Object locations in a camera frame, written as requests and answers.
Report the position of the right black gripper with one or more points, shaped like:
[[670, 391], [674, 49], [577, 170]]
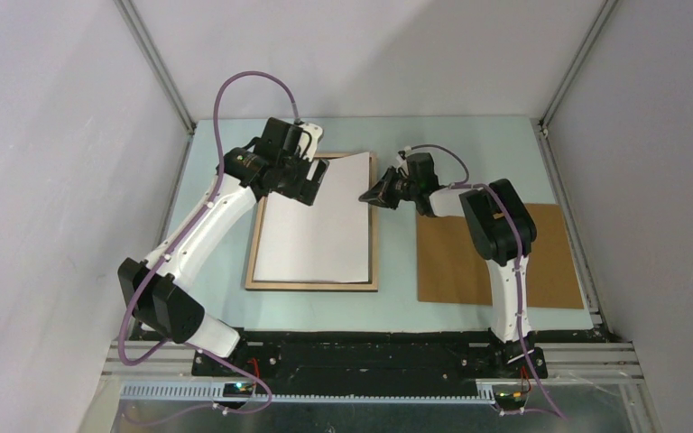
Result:
[[380, 194]]

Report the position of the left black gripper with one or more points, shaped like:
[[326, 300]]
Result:
[[303, 190]]

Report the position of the black picture frame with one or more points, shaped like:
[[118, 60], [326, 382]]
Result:
[[373, 239]]

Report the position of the brown cardboard backing board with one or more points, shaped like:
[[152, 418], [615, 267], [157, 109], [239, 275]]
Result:
[[451, 271]]

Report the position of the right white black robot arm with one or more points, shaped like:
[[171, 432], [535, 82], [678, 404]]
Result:
[[500, 226]]

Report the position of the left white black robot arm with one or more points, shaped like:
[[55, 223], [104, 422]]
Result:
[[156, 289]]

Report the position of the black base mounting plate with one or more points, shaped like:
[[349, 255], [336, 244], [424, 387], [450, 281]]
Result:
[[279, 355]]

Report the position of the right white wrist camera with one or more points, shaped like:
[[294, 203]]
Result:
[[402, 164]]

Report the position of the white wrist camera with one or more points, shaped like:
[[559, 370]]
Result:
[[311, 135], [402, 164]]

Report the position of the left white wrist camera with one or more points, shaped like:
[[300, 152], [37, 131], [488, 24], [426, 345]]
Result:
[[311, 135]]

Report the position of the aluminium frame rail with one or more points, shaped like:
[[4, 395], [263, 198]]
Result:
[[167, 376]]

